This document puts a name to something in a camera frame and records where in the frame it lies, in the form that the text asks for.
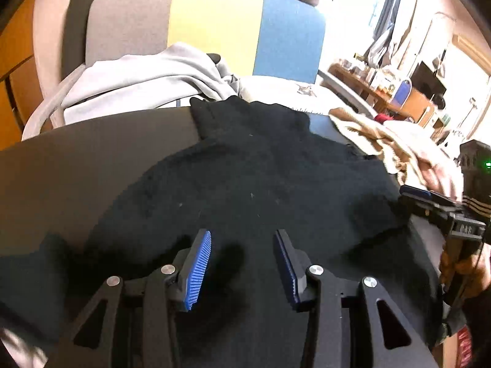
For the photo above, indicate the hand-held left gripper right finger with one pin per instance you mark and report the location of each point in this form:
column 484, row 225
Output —
column 287, row 272

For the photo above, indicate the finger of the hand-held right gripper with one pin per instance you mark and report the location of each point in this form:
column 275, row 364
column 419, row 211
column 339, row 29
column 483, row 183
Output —
column 416, row 192
column 429, row 209

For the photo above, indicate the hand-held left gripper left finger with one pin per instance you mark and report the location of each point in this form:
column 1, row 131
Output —
column 197, row 272

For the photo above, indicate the pink garment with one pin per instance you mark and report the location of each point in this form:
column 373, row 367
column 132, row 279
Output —
column 433, row 168

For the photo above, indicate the black sweater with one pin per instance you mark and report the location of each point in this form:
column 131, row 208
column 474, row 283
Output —
column 249, row 184

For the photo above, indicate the person's right forearm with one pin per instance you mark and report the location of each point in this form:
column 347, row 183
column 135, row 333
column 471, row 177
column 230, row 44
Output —
column 481, row 333

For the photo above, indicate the person's right hand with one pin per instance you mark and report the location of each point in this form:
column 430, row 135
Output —
column 483, row 272

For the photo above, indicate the beige patterned cloth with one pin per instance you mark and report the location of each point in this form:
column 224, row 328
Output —
column 368, row 134

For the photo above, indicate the cluttered wooden desk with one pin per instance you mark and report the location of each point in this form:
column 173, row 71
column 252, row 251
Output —
column 414, row 103

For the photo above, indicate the blue chair back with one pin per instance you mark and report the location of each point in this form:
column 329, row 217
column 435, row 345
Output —
column 401, row 92

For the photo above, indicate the black monitor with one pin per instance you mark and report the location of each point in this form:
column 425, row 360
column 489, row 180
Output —
column 427, row 80

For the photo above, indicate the red pink cloth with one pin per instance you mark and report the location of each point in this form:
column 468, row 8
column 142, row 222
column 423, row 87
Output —
column 464, row 349

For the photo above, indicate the white printed cloth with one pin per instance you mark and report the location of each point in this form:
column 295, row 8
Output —
column 276, row 92

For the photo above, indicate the white patterned curtain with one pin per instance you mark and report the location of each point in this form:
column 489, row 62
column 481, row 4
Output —
column 416, row 19

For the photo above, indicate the window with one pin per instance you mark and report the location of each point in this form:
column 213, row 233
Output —
column 383, row 7

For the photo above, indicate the grey hoodie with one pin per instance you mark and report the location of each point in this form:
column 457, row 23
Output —
column 153, row 76

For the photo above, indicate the grey yellow blue headboard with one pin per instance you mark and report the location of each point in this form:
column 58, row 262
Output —
column 214, row 23

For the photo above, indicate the wooden cabinet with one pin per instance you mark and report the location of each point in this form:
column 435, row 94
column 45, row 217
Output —
column 15, row 84

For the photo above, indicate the grey bed rail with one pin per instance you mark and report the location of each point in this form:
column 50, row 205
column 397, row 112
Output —
column 345, row 92

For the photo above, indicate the wall air conditioner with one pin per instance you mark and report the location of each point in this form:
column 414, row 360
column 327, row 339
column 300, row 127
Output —
column 472, row 46

